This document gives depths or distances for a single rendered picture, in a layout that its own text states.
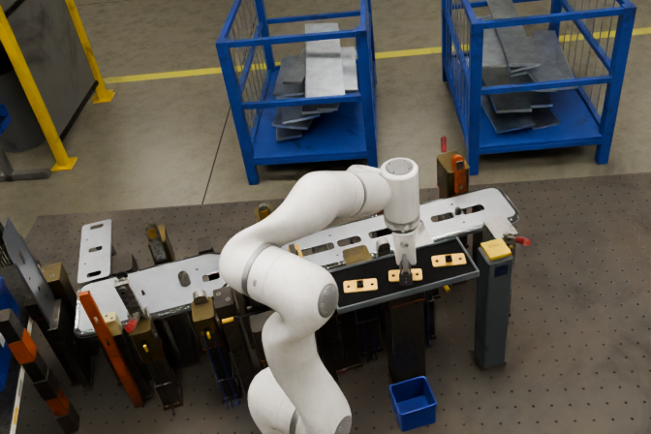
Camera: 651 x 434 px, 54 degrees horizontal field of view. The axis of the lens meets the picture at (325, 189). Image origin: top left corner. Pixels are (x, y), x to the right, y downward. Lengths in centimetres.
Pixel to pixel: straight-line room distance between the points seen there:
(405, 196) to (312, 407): 49
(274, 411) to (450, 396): 73
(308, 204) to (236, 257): 15
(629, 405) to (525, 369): 28
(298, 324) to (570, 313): 129
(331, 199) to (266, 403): 49
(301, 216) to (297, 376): 33
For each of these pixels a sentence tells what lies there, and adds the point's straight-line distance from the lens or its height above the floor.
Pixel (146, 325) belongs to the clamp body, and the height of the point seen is 105.
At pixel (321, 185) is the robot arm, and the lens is 111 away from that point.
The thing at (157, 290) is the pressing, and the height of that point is 100.
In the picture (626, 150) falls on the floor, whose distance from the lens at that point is 421.
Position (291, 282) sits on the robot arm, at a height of 159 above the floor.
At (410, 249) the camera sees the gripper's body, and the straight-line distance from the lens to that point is 153.
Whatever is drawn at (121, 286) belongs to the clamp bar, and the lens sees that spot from 175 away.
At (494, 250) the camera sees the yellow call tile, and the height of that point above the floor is 116.
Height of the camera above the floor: 235
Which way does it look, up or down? 38 degrees down
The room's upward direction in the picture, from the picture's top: 8 degrees counter-clockwise
